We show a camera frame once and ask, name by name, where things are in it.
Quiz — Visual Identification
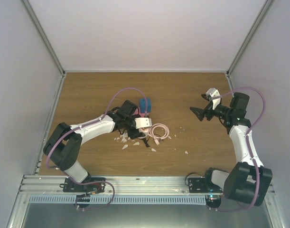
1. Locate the dark blue cube socket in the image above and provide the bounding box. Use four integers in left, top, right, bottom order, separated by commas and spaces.
139, 98, 151, 114

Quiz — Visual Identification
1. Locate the black plug adapter with cable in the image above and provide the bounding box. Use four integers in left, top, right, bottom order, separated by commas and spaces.
141, 136, 150, 148

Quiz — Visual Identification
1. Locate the pink power strip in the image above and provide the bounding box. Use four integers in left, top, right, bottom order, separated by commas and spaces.
132, 107, 150, 118

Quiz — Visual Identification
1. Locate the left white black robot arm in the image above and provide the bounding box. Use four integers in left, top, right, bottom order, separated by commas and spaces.
43, 100, 152, 192

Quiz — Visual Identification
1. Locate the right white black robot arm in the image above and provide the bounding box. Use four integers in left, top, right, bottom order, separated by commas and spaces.
185, 88, 272, 209

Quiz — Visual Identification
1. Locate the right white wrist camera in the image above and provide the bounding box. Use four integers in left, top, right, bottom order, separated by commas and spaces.
206, 88, 222, 110

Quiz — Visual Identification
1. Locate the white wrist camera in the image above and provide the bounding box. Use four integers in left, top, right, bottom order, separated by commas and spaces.
206, 88, 222, 110
134, 117, 152, 129

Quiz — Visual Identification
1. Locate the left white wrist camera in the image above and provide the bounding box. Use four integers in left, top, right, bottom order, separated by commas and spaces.
134, 117, 152, 129

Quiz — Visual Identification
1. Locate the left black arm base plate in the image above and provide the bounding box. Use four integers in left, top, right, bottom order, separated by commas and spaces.
59, 176, 106, 194

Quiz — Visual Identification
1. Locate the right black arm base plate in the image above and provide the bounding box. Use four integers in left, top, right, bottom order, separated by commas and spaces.
185, 172, 229, 194

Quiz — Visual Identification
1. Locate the grey slotted cable duct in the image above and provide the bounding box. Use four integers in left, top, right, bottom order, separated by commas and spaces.
29, 194, 206, 205

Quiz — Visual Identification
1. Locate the aluminium front rail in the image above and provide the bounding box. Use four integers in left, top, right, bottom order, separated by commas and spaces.
18, 174, 276, 196

